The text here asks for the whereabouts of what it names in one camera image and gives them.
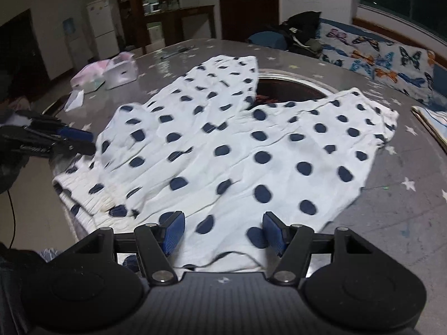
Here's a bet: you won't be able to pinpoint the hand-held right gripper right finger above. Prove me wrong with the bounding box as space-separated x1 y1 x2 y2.
263 212 379 286

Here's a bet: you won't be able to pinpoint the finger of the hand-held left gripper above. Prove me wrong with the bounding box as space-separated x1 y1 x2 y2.
21 111 94 144
21 134 96 158

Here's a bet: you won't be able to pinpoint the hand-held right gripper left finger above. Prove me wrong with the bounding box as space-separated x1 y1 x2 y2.
70 211 186 284

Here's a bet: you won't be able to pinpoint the white navy polka dot pants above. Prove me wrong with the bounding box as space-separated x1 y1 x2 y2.
52 55 399 273

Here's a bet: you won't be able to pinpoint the pile of dark clothes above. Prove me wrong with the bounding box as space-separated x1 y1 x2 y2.
279 11 324 58

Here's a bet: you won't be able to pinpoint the white paper sheet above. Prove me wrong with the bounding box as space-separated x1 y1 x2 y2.
65 90 85 112

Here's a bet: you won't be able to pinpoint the white plastic box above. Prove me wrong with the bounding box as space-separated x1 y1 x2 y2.
105 52 137 89

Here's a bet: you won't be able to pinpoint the white water dispenser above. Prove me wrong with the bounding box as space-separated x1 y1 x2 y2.
63 17 84 74

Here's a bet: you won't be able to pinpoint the white refrigerator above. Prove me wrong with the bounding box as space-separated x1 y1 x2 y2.
86 0 121 60

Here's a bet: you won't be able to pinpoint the grey star print tablecloth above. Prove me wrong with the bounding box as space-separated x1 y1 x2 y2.
42 38 447 280

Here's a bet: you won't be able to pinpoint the black pen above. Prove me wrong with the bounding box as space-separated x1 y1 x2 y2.
160 46 192 59

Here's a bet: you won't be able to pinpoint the dark wooden cabinet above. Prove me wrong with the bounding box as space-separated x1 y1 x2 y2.
113 0 180 54

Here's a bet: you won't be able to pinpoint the person's dark clothing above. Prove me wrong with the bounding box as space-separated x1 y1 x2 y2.
0 242 49 335

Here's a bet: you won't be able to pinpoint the round black built-in cooktop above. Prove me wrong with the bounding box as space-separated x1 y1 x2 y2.
255 69 337 107

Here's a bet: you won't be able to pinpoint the dark wooden side table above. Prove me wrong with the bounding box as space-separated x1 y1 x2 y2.
143 5 215 54

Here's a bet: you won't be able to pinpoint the striped folded cloth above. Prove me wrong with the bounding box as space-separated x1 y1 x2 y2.
411 106 447 154

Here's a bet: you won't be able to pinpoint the butterfly print cushion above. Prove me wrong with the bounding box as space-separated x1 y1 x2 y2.
370 38 437 102
316 21 388 75

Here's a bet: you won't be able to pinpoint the dark wooden door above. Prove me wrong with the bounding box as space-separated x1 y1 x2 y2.
220 0 280 40

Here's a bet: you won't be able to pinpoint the black cable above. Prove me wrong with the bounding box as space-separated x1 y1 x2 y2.
6 190 17 249

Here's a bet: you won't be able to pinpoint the dark wall panel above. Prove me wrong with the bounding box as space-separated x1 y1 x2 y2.
0 9 49 95

